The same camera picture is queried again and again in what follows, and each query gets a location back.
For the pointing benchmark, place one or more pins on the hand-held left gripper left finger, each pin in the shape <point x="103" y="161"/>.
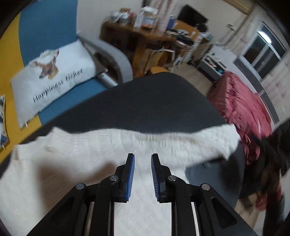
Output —
<point x="130" y="177"/>

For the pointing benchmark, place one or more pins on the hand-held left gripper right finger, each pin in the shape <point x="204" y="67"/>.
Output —
<point x="155" y="179"/>

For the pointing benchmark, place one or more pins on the cream knitted sweater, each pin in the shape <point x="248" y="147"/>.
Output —
<point x="90" y="147"/>

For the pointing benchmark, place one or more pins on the person's right forearm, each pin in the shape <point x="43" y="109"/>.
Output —
<point x="271" y="181"/>

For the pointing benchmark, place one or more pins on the orange round stool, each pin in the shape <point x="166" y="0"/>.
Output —
<point x="159" y="69"/>

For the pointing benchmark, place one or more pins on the red quilt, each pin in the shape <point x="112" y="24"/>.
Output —
<point x="240" y="102"/>

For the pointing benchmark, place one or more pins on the brown paper bag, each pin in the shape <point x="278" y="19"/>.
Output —
<point x="147" y="56"/>

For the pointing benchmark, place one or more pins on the white dog print pillow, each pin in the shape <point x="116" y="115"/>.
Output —
<point x="56" y="74"/>

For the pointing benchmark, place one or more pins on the low grey cabinet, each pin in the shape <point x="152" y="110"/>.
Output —
<point x="213" y="65"/>

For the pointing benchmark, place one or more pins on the triangle patterned pillow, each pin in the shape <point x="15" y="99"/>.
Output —
<point x="2" y="122"/>

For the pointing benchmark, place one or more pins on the cluttered wooden desk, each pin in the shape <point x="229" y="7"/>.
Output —
<point x="140" y="34"/>

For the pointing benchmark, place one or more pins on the beige patterned curtain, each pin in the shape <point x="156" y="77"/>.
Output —
<point x="156" y="6"/>
<point x="278" y="86"/>
<point x="240" y="34"/>

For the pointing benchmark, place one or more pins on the dark glass window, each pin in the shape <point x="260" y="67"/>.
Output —
<point x="262" y="52"/>

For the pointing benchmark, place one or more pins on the black monitor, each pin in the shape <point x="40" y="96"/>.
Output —
<point x="192" y="13"/>

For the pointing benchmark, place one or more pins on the beige wall air conditioner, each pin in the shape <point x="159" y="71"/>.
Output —
<point x="237" y="5"/>

